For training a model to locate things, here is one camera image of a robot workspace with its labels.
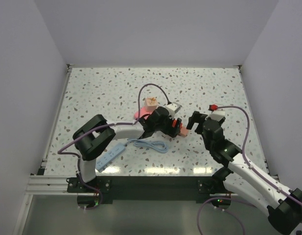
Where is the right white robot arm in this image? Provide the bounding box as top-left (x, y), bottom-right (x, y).
top-left (186, 110), bottom-right (302, 235)

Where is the beige cube socket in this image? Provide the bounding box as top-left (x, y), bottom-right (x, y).
top-left (144, 97), bottom-right (158, 112)

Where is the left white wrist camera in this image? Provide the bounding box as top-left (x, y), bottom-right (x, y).
top-left (164, 102), bottom-right (182, 118)

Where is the light blue power strip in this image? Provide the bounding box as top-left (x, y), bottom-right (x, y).
top-left (95, 143), bottom-right (125, 173)

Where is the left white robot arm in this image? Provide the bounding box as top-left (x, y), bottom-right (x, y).
top-left (73, 103), bottom-right (182, 192)

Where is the small pink plug adapter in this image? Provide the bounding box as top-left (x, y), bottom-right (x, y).
top-left (178, 125), bottom-right (188, 137)

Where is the pink triangular power socket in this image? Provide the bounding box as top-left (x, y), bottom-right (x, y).
top-left (134, 107), bottom-right (152, 119)

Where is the aluminium frame rail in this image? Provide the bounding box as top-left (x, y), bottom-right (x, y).
top-left (25, 175), bottom-right (68, 195)

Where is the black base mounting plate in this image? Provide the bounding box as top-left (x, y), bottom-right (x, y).
top-left (66, 176), bottom-right (228, 206)

